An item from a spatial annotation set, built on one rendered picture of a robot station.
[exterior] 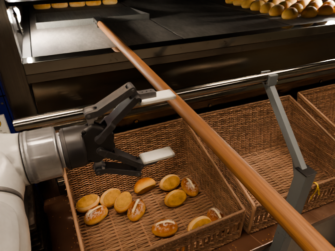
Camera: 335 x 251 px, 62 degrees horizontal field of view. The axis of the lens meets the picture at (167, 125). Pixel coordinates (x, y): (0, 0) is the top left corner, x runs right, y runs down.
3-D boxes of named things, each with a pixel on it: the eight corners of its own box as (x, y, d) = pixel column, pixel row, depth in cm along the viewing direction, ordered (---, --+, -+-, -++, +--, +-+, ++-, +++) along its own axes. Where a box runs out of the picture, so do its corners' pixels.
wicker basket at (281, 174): (190, 160, 143) (192, 113, 128) (278, 136, 161) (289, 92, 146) (247, 237, 105) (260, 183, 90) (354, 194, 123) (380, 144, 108)
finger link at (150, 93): (127, 98, 50) (126, 83, 49) (153, 93, 52) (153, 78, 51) (129, 102, 49) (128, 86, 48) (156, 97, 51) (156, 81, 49)
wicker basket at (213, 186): (68, 197, 122) (54, 146, 107) (183, 162, 142) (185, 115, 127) (91, 307, 85) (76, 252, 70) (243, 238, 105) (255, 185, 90)
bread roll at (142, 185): (155, 188, 126) (150, 178, 128) (157, 182, 121) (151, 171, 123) (135, 197, 121) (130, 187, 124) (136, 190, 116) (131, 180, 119)
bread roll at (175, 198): (190, 202, 116) (184, 200, 121) (185, 187, 116) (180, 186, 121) (168, 210, 112) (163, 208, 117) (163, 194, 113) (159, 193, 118)
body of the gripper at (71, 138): (54, 119, 50) (105, 109, 53) (64, 156, 55) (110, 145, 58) (58, 142, 44) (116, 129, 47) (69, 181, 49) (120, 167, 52)
